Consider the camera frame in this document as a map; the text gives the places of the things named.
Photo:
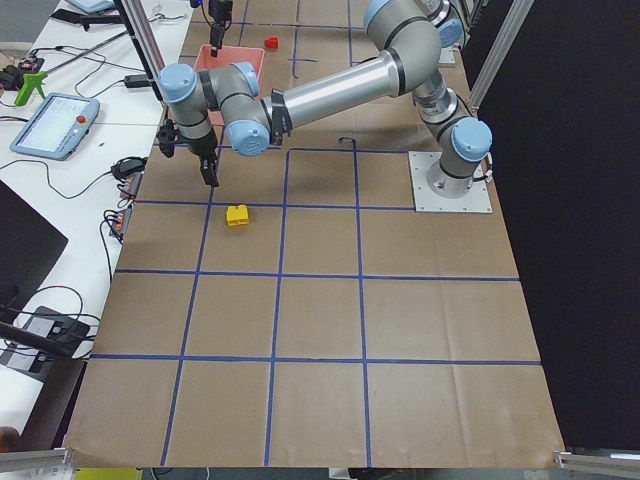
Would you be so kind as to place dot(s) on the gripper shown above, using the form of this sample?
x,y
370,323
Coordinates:
x,y
218,14
201,146

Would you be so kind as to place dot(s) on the red block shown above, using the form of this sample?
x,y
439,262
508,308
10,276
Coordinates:
x,y
272,42

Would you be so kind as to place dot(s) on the yellow block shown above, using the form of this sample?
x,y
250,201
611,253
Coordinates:
x,y
237,215

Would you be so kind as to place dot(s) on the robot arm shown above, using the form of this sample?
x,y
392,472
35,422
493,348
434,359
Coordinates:
x,y
409,37
442,14

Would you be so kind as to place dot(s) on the pink plastic box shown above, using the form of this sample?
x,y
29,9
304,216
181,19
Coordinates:
x,y
250,55

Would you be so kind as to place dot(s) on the teach pendant tablet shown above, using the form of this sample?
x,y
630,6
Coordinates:
x,y
57,127

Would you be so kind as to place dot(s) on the green clamp tool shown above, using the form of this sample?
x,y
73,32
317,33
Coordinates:
x,y
31,82

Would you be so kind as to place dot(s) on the black monitor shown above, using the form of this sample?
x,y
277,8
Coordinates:
x,y
30,247

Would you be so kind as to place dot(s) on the aluminium frame post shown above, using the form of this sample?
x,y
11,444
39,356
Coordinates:
x,y
138,27

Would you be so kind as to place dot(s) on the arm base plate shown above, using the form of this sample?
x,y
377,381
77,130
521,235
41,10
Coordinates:
x,y
436,192

